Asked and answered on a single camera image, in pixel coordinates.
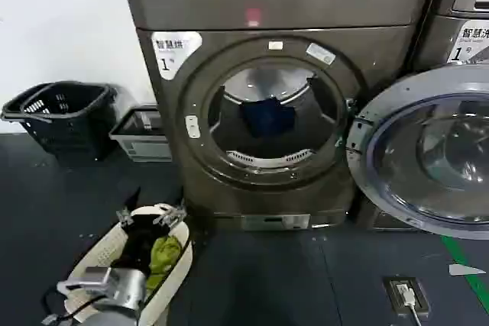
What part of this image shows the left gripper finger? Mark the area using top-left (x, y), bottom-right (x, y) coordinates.
top-left (115, 186), bottom-right (141, 227)
top-left (153, 198), bottom-right (189, 228)

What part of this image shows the grey dryer with white label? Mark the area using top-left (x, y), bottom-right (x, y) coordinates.
top-left (408, 12), bottom-right (489, 232)

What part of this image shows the green floor tape strip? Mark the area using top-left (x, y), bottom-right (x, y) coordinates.
top-left (439, 234), bottom-right (489, 305)

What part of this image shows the round glass dryer door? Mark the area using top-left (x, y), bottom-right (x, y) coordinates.
top-left (345, 64), bottom-right (489, 236)

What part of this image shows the white oval laundry basket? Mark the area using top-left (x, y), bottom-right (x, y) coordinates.
top-left (63, 203), bottom-right (194, 326)

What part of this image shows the grey plastic bin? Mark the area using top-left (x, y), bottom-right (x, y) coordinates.
top-left (108, 105), bottom-right (173, 163)

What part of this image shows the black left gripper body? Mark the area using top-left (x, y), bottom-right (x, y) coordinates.
top-left (111, 214), bottom-right (170, 272)

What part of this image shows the floor power socket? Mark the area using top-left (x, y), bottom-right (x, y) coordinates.
top-left (382, 276), bottom-right (431, 314)

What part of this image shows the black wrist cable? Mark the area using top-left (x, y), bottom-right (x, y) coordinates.
top-left (40, 286), bottom-right (101, 325)

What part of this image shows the green cloth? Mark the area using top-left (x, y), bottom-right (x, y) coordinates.
top-left (146, 234), bottom-right (181, 296)

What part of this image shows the grey floor tape scrap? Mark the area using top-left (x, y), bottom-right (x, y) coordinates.
top-left (448, 263), bottom-right (488, 276)

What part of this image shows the dark blue cloth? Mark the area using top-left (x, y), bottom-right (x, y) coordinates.
top-left (239, 97), bottom-right (296, 138)

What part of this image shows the black plastic laundry basket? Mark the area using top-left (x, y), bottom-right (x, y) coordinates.
top-left (20, 80), bottom-right (118, 163)
top-left (1, 84), bottom-right (54, 153)

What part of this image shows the white plug with cable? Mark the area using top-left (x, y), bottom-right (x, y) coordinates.
top-left (396, 282), bottom-right (424, 326)

